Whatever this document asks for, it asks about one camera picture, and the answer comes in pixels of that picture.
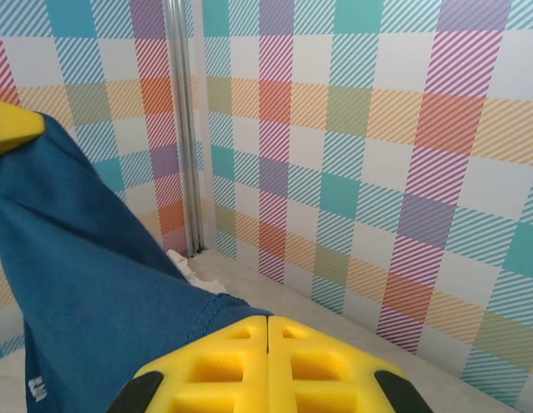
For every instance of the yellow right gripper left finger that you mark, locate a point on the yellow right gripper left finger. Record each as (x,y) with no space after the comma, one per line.
(214,378)

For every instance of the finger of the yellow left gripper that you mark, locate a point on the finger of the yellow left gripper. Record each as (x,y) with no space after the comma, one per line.
(14,125)

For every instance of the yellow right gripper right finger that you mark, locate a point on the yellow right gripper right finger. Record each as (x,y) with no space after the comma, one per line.
(326,378)

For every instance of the dark blue t-shirt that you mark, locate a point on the dark blue t-shirt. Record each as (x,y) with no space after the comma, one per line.
(76,258)

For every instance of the folded white t-shirt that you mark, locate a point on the folded white t-shirt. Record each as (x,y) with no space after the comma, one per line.
(197,281)

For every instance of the aluminium frame post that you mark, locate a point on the aluminium frame post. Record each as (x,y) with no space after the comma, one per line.
(184,129)

